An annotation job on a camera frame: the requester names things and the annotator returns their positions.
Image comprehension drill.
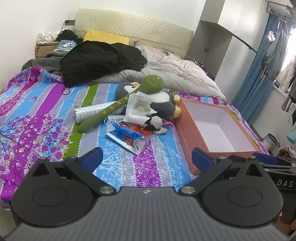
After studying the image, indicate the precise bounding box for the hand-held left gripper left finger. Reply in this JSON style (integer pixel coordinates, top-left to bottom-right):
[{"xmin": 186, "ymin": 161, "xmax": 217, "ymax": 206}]
[{"xmin": 29, "ymin": 147, "xmax": 117, "ymax": 195}]

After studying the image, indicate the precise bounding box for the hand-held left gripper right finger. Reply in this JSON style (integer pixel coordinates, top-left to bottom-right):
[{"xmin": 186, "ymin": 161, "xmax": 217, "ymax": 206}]
[{"xmin": 179, "ymin": 147, "xmax": 266, "ymax": 195}]

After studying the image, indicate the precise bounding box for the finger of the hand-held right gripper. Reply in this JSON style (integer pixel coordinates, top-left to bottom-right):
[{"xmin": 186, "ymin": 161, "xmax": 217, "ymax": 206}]
[{"xmin": 252, "ymin": 152, "xmax": 296, "ymax": 173}]

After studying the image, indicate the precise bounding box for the orange cardboard box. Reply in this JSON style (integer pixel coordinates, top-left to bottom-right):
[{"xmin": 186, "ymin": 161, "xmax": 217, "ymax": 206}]
[{"xmin": 174, "ymin": 97, "xmax": 260, "ymax": 175}]

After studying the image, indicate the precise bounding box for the blue snack packet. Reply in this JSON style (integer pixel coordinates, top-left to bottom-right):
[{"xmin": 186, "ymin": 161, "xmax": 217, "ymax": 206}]
[{"xmin": 106, "ymin": 120, "xmax": 147, "ymax": 150}]

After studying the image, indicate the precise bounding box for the red foil packet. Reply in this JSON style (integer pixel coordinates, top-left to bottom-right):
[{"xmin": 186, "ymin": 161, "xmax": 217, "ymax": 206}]
[{"xmin": 129, "ymin": 123, "xmax": 152, "ymax": 136}]

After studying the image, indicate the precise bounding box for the white trash can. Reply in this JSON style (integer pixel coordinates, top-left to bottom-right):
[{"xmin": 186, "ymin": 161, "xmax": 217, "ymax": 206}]
[{"xmin": 264, "ymin": 133, "xmax": 281, "ymax": 155}]

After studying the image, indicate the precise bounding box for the white tube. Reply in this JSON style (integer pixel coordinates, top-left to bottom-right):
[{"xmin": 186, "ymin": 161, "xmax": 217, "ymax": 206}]
[{"xmin": 74, "ymin": 101, "xmax": 129, "ymax": 123}]

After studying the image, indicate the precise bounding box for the striped hanging garment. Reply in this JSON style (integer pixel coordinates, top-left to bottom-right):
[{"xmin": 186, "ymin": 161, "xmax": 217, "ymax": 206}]
[{"xmin": 281, "ymin": 94, "xmax": 296, "ymax": 113}]

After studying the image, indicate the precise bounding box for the small panda plush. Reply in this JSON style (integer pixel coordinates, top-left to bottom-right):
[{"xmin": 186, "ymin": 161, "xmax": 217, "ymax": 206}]
[{"xmin": 144, "ymin": 115, "xmax": 167, "ymax": 135}]

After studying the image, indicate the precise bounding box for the grey penguin plush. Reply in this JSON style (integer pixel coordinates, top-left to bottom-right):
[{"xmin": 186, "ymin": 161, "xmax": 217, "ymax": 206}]
[{"xmin": 115, "ymin": 82, "xmax": 181, "ymax": 121}]

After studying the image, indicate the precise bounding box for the green plush massage stick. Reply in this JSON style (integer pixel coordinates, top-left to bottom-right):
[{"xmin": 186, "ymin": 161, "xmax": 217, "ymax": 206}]
[{"xmin": 77, "ymin": 75, "xmax": 164, "ymax": 133}]

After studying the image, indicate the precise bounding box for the floral striped bed sheet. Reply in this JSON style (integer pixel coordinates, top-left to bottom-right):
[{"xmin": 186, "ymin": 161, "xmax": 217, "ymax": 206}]
[{"xmin": 0, "ymin": 67, "xmax": 270, "ymax": 204}]

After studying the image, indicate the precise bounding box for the blue curtain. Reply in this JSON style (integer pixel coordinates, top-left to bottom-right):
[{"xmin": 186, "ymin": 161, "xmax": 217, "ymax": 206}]
[{"xmin": 231, "ymin": 16, "xmax": 289, "ymax": 127}]

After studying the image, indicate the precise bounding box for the white hanging garment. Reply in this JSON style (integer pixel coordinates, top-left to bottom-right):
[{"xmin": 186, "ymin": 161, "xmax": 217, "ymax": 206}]
[{"xmin": 276, "ymin": 56, "xmax": 296, "ymax": 93}]

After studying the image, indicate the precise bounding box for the light grey duvet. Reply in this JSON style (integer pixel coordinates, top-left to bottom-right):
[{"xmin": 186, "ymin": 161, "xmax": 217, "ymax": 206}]
[{"xmin": 92, "ymin": 46, "xmax": 226, "ymax": 99}]

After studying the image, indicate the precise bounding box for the black garment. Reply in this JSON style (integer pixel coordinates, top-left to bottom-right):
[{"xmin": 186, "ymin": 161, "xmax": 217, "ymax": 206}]
[{"xmin": 60, "ymin": 40, "xmax": 148, "ymax": 88}]

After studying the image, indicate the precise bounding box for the grey hanging garment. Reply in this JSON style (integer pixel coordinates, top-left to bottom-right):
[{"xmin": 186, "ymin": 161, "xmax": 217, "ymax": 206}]
[{"xmin": 261, "ymin": 23, "xmax": 290, "ymax": 81}]

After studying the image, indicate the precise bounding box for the dark grey blanket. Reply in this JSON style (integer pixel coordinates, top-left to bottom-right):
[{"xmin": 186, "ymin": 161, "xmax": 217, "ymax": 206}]
[{"xmin": 21, "ymin": 51, "xmax": 67, "ymax": 76}]

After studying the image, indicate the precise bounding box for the pink pillow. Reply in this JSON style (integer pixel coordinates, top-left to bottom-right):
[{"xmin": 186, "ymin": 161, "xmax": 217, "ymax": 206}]
[{"xmin": 135, "ymin": 40, "xmax": 171, "ymax": 56}]

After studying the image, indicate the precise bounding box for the grey wardrobe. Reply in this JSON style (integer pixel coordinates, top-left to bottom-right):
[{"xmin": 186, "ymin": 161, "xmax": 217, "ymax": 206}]
[{"xmin": 187, "ymin": 0, "xmax": 258, "ymax": 79}]

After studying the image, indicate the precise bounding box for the yellow pillow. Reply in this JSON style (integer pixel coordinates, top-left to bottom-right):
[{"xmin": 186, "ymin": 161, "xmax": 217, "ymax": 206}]
[{"xmin": 83, "ymin": 30, "xmax": 130, "ymax": 45}]

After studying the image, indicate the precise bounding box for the black cloth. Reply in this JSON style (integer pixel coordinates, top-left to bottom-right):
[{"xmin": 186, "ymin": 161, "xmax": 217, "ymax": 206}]
[{"xmin": 57, "ymin": 29, "xmax": 84, "ymax": 44}]

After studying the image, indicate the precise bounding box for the white crumpled cloth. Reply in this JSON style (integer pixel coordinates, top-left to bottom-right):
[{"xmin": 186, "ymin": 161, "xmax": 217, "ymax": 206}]
[{"xmin": 36, "ymin": 30, "xmax": 62, "ymax": 44}]

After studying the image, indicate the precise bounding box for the cream quilted headboard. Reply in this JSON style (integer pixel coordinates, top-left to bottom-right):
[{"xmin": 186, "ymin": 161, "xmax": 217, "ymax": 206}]
[{"xmin": 74, "ymin": 8, "xmax": 194, "ymax": 59}]

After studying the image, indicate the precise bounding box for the metal clothes rack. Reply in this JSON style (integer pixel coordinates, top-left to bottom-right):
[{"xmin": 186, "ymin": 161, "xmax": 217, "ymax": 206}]
[{"xmin": 266, "ymin": 0, "xmax": 296, "ymax": 17}]

